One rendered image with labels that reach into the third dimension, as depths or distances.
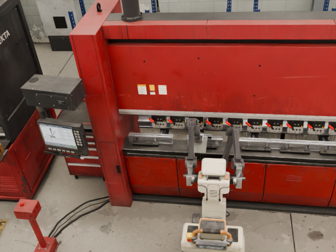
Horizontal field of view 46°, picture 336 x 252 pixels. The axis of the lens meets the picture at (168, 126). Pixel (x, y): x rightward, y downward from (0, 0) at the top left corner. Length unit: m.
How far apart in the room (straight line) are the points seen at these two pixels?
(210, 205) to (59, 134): 1.56
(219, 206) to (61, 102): 1.71
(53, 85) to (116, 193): 1.75
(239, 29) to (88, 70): 1.43
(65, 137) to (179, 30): 1.45
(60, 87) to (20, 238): 2.16
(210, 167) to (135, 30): 1.40
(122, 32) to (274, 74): 1.45
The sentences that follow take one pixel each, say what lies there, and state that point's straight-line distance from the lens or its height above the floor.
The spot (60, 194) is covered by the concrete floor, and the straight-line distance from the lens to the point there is 5.40.
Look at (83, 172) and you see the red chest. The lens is 5.31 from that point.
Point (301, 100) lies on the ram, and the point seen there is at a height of 1.52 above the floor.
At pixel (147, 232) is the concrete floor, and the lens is 4.73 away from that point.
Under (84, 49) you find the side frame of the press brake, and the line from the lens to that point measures 3.71.
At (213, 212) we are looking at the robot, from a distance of 3.83.
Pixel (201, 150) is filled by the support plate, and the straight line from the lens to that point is 4.13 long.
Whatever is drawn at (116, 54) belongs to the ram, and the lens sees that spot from 3.88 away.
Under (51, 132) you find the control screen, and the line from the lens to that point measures 3.90.
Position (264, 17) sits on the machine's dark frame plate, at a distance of 3.69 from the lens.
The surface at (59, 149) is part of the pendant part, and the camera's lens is 4.01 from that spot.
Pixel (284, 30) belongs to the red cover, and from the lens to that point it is 3.59.
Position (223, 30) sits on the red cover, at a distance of 3.58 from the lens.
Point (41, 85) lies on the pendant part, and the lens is 3.73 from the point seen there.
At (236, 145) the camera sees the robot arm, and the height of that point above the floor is 1.33.
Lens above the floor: 3.76
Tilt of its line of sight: 38 degrees down
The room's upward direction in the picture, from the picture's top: 6 degrees counter-clockwise
